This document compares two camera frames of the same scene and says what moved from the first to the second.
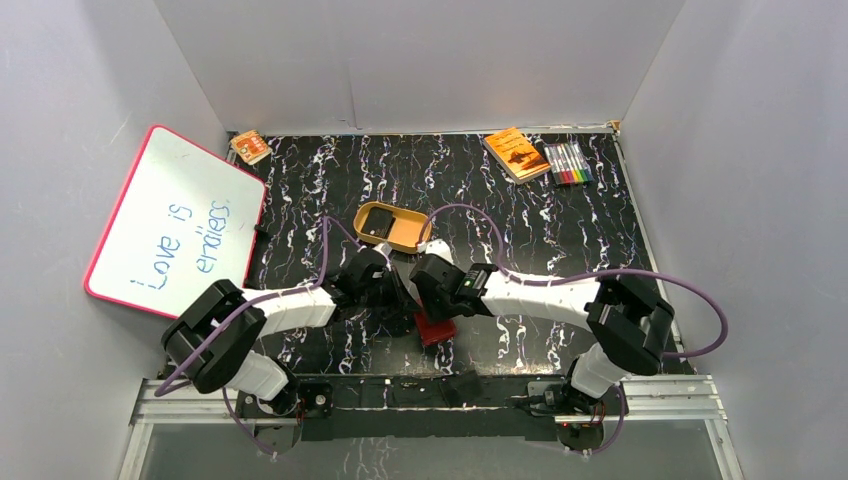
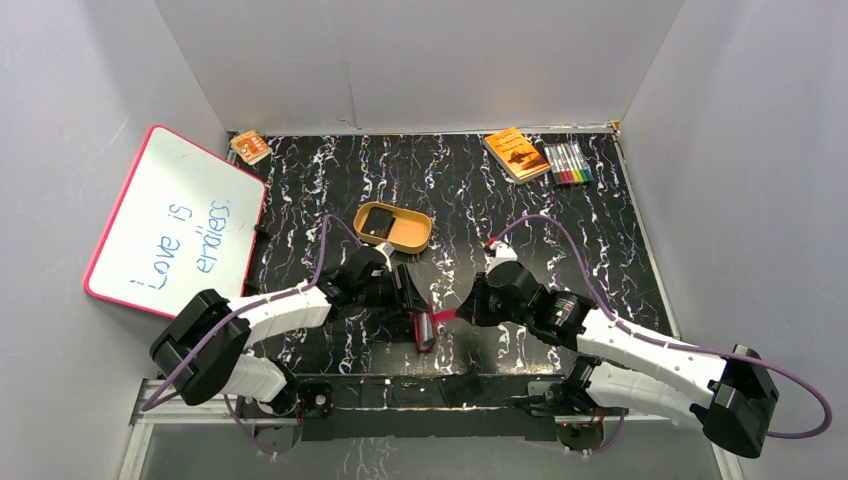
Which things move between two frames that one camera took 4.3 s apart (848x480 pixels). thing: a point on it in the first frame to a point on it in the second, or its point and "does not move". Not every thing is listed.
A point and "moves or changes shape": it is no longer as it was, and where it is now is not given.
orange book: x=516 y=156 does not move
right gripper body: x=437 y=307 to x=488 y=310
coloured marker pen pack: x=567 y=164 does not move
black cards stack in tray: x=378 y=222 does not move
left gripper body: x=389 y=294 does not move
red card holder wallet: x=435 y=332 moves or changes shape
